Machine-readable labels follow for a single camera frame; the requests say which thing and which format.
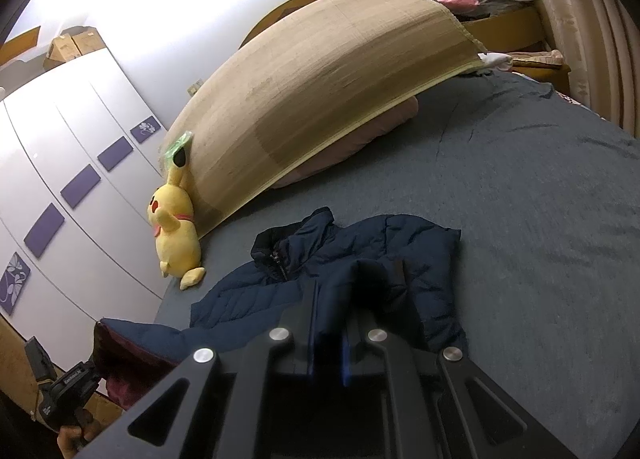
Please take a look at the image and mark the navy blue puffer jacket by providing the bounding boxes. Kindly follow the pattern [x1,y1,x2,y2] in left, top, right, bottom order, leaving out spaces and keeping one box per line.
[93,207,468,409]

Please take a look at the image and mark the person's left hand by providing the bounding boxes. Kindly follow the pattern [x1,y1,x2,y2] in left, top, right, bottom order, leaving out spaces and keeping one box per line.
[56,409,103,459]

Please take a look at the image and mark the yellow Pikachu plush toy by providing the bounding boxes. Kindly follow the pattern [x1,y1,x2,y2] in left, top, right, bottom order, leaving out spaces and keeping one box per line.
[146,138,206,291]

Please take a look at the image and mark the grey bed sheet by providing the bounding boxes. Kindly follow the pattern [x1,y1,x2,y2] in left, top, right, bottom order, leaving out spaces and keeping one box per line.
[156,70,639,458]

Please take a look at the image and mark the white wardrobe with purple panels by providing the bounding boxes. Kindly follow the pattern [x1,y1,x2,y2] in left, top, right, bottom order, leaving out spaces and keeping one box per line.
[1,49,168,369]

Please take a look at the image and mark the pink pillow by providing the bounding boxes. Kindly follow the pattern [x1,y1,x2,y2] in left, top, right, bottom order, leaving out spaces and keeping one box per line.
[272,96,419,188]

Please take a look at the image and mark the cardboard boxes on wardrobe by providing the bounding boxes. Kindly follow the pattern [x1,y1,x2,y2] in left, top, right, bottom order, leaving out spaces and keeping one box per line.
[42,27,106,71]

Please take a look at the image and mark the wooden nightstand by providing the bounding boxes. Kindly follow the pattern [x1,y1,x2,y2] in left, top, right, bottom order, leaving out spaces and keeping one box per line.
[462,6,570,95]

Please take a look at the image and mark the beige curtain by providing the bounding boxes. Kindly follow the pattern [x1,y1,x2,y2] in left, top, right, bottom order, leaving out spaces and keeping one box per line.
[541,0,639,136]

